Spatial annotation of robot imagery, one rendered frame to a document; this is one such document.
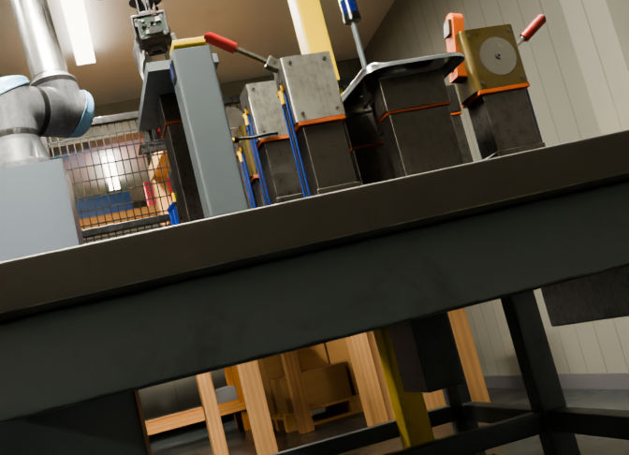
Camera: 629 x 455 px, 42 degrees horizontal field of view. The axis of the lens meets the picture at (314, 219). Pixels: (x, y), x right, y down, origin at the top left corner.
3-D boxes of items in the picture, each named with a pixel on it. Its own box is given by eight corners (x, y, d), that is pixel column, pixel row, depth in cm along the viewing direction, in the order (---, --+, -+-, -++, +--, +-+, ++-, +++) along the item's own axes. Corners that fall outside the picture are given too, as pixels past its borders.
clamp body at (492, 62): (584, 209, 148) (527, 20, 153) (517, 224, 144) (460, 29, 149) (559, 218, 156) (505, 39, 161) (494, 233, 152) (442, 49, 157)
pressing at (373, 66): (486, 51, 141) (483, 42, 141) (363, 69, 134) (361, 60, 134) (299, 218, 271) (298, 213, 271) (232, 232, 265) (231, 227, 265)
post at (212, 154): (270, 283, 142) (212, 43, 148) (226, 292, 140) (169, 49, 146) (261, 288, 149) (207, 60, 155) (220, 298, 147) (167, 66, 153)
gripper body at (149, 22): (135, 43, 169) (122, -11, 171) (140, 58, 178) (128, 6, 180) (171, 36, 170) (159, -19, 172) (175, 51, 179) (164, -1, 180)
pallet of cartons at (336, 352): (427, 394, 640) (404, 310, 650) (280, 434, 615) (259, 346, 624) (398, 393, 718) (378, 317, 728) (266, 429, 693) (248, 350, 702)
